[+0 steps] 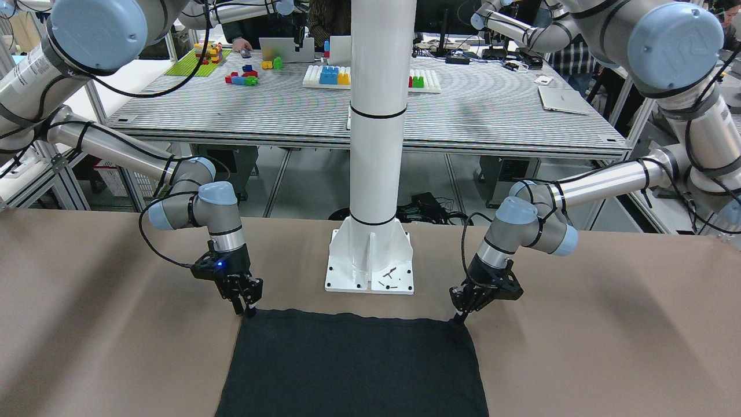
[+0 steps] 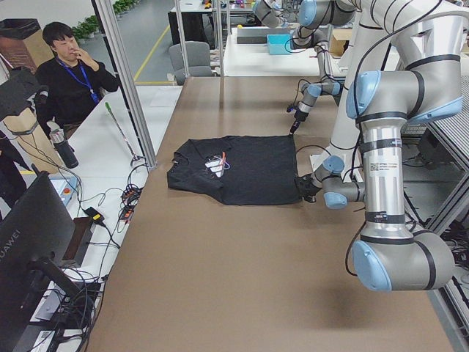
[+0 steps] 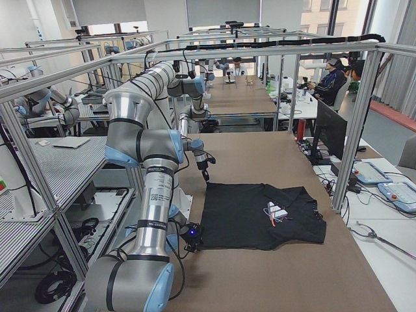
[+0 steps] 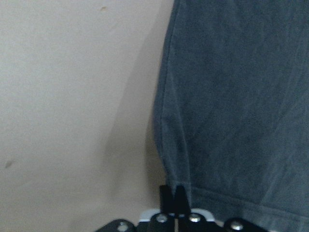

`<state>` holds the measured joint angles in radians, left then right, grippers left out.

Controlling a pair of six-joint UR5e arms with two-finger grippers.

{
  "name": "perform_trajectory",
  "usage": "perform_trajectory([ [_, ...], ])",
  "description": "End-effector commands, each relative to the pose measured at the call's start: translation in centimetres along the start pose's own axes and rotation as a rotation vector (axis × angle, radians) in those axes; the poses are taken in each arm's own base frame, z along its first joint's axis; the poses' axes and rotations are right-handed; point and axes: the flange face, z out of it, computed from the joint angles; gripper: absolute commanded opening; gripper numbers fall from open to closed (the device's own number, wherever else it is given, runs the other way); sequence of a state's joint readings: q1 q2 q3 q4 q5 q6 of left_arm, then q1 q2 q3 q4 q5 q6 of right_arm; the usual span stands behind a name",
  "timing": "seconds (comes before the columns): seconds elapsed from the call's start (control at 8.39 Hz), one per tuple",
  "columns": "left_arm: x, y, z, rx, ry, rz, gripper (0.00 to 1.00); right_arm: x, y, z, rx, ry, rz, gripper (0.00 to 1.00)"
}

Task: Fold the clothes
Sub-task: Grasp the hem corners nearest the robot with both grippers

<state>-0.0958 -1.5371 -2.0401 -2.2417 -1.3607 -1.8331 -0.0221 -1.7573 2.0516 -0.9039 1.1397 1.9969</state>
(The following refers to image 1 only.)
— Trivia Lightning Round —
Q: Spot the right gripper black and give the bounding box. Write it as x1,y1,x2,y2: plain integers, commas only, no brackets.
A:
215,271,263,319

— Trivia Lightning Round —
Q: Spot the neighbouring robot arm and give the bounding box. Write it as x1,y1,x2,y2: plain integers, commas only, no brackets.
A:
470,1,581,53

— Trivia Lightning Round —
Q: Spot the white tray with blocks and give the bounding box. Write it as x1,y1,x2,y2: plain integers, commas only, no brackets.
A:
302,64,442,94

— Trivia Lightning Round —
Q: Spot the silver laptop closed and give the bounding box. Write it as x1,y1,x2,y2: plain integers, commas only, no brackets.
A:
538,85,590,115

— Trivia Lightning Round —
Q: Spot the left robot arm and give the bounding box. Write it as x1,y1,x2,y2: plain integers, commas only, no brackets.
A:
449,1,739,324

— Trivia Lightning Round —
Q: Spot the striped metal work table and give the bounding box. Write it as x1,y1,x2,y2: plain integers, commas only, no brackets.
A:
108,57,632,161

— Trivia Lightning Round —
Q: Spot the black t-shirt with logo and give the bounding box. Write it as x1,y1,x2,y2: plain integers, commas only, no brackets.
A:
215,309,489,416

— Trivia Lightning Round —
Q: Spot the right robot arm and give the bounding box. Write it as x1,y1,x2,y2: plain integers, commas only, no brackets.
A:
2,1,263,317

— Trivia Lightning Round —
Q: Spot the white central mounting column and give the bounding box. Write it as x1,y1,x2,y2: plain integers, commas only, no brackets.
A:
324,1,416,295

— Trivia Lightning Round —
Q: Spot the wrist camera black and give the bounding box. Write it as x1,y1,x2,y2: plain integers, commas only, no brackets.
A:
490,259,524,301
190,244,252,282

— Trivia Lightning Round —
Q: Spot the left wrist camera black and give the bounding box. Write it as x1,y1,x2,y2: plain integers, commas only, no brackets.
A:
490,259,524,301

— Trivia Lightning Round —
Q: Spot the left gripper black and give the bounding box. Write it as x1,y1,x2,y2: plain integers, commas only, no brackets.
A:
449,279,498,324

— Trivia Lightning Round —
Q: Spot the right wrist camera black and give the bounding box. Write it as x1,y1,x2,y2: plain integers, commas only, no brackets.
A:
190,244,252,282

